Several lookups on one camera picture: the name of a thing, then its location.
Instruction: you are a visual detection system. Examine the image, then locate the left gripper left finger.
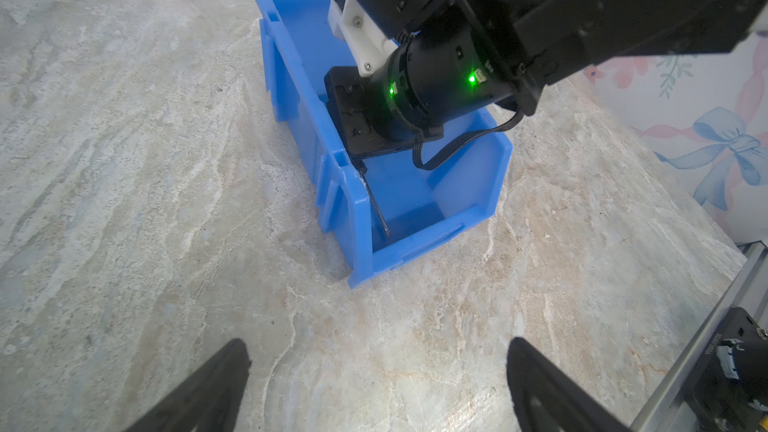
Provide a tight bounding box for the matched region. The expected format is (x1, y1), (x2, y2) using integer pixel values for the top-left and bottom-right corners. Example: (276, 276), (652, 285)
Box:
(128, 338), (251, 431)

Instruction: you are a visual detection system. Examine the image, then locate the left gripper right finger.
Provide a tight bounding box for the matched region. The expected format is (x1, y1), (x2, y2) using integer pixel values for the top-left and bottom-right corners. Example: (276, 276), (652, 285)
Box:
(506, 337), (628, 432)

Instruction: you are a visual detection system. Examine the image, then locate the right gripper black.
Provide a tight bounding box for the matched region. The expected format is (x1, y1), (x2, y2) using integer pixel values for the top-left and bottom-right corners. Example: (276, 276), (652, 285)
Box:
(324, 66), (444, 159)

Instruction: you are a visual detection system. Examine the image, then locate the black handled screwdriver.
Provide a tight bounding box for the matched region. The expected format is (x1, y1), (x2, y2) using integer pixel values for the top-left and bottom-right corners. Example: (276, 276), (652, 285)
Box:
(355, 160), (390, 237)

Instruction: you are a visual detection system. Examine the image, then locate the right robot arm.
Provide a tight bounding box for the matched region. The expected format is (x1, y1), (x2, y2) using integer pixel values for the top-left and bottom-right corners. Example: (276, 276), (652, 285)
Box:
(325, 0), (767, 159)

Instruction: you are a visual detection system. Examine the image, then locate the blue plastic bin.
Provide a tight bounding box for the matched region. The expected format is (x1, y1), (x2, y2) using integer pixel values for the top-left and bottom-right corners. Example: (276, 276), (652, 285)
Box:
(256, 0), (513, 287)

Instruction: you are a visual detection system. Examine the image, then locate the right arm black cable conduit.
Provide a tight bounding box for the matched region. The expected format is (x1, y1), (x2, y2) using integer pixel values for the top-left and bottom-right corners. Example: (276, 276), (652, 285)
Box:
(411, 109), (526, 172)

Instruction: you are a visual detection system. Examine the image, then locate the aluminium rail frame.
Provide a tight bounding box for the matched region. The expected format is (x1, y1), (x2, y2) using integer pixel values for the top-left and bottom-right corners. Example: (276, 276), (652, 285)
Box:
(631, 242), (767, 431)

